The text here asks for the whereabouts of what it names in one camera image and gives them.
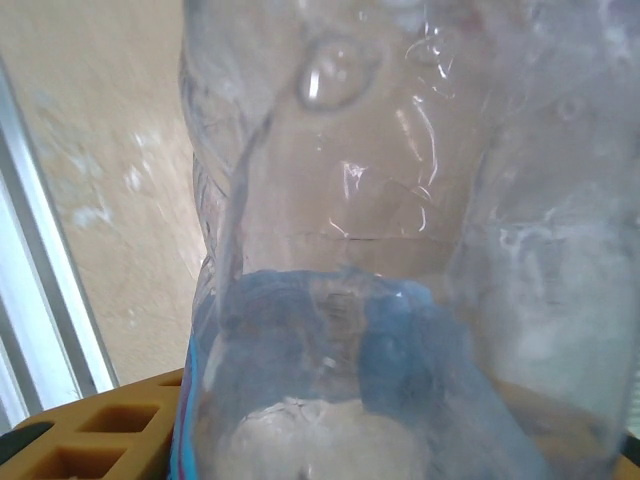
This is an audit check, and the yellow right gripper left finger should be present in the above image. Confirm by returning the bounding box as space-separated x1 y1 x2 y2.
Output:
0 367 189 480

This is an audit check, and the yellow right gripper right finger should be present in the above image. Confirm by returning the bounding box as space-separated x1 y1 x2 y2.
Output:
618 447 640 480

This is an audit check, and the light blue label clear bottle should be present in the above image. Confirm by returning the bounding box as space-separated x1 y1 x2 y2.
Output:
167 0 640 480

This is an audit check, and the aluminium frame rail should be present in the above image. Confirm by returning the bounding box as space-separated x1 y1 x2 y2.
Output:
0 54 121 431

